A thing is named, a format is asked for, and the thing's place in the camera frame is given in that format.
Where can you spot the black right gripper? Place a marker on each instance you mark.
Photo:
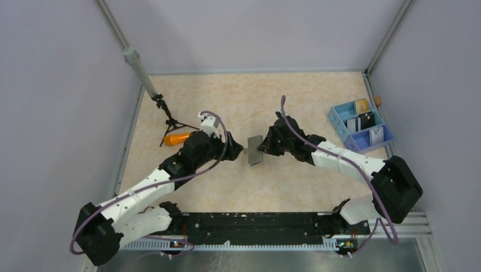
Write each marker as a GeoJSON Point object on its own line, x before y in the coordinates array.
{"type": "Point", "coordinates": [266, 146]}

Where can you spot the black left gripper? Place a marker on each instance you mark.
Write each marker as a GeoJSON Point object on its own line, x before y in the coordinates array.
{"type": "Point", "coordinates": [234, 149]}

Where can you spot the grey leather card holder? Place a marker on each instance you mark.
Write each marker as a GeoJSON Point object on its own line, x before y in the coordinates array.
{"type": "Point", "coordinates": [254, 156]}

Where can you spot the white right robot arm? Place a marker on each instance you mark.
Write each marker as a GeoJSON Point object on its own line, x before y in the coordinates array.
{"type": "Point", "coordinates": [394, 188]}

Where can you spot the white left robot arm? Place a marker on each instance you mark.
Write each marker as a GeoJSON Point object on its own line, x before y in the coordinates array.
{"type": "Point", "coordinates": [101, 230]}

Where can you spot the gold card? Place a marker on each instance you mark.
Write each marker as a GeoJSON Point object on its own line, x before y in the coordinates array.
{"type": "Point", "coordinates": [361, 106]}

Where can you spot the black card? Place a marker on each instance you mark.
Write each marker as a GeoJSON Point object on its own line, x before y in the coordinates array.
{"type": "Point", "coordinates": [367, 119]}

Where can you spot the white patterned card in box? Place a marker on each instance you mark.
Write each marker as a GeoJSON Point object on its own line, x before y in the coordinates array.
{"type": "Point", "coordinates": [376, 135]}

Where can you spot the orange toy microphone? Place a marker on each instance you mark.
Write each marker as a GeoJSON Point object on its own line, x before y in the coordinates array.
{"type": "Point", "coordinates": [175, 139]}

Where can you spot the blue compartment organizer box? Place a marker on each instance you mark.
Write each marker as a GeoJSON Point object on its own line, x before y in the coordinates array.
{"type": "Point", "coordinates": [358, 142]}

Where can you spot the black tripod microphone stand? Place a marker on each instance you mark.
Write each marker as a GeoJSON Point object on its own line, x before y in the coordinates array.
{"type": "Point", "coordinates": [132, 58]}

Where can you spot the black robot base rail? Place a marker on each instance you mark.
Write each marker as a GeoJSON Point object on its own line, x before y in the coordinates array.
{"type": "Point", "coordinates": [261, 228]}

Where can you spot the white slotted cable duct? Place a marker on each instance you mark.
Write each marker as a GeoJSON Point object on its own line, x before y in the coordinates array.
{"type": "Point", "coordinates": [151, 244]}

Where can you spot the small orange wall object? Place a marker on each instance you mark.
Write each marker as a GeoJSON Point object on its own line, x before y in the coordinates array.
{"type": "Point", "coordinates": [377, 100]}

